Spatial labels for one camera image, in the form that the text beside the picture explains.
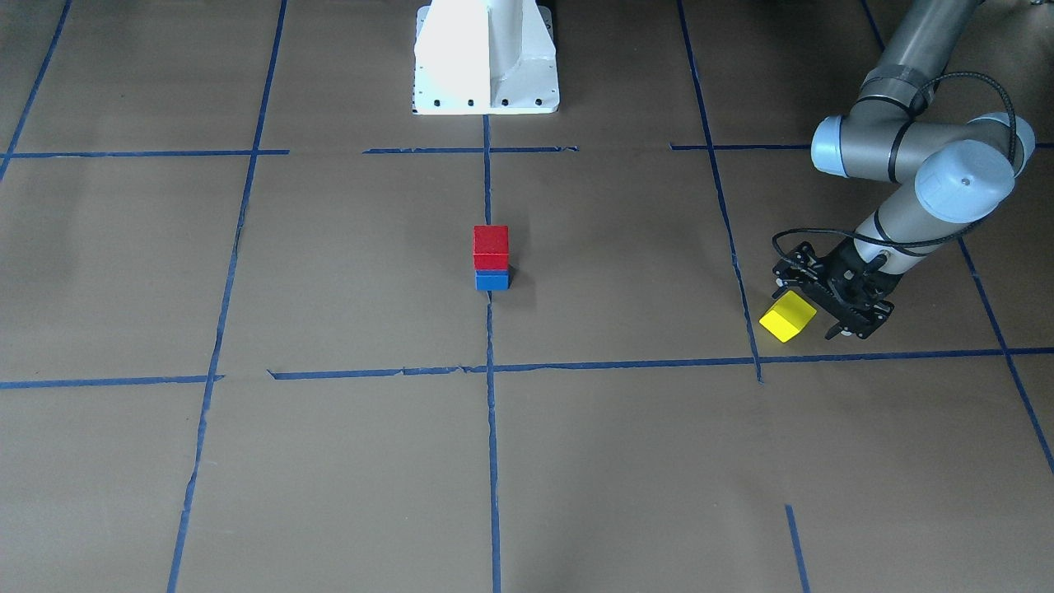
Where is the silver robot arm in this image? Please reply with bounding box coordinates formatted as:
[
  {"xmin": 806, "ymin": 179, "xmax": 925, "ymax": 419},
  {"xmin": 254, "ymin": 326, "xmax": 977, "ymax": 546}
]
[{"xmin": 774, "ymin": 1, "xmax": 1038, "ymax": 339}]

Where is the yellow wooden block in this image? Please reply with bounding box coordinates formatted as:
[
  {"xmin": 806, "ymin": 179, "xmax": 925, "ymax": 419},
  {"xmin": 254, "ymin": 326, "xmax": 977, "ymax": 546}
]
[{"xmin": 759, "ymin": 290, "xmax": 818, "ymax": 343}]

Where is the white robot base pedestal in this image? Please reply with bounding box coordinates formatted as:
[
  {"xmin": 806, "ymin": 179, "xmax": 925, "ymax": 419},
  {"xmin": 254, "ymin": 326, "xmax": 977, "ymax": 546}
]
[{"xmin": 412, "ymin": 1, "xmax": 561, "ymax": 115}]

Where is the red wooden block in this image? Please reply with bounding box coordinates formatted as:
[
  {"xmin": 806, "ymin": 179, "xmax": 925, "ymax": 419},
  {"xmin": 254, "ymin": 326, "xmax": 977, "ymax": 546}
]
[{"xmin": 472, "ymin": 225, "xmax": 511, "ymax": 271}]

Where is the blue wooden block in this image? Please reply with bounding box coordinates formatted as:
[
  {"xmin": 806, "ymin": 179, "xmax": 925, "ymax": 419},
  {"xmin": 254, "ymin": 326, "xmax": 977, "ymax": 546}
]
[{"xmin": 473, "ymin": 268, "xmax": 511, "ymax": 292}]

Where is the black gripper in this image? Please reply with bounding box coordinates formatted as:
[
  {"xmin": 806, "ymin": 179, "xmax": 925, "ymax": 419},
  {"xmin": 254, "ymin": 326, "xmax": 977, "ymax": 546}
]
[{"xmin": 772, "ymin": 240, "xmax": 901, "ymax": 330}]

